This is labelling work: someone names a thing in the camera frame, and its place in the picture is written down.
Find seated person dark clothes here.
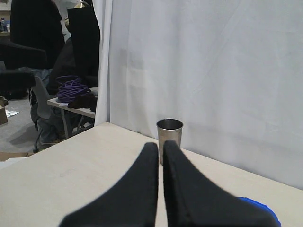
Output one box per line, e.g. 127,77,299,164
37,18,99,146

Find coiled purple cable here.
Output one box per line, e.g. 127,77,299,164
55,75,92,104

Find black monitor back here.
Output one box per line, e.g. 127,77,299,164
67,7,100,78

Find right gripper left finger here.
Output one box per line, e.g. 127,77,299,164
60,142,159,227

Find grey plastic chair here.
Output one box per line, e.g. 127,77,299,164
31,76,54,153

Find white backdrop curtain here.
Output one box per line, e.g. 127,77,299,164
93,0,303,188

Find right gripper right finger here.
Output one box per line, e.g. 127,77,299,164
163,140,279,227

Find blue plastic lid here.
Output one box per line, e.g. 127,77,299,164
238,197,281,227

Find standing person black sweater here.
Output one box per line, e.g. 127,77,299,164
10,0,65,69

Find stainless steel cup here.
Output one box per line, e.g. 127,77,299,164
156,118,183,165

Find background white table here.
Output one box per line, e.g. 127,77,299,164
47,85,98,139

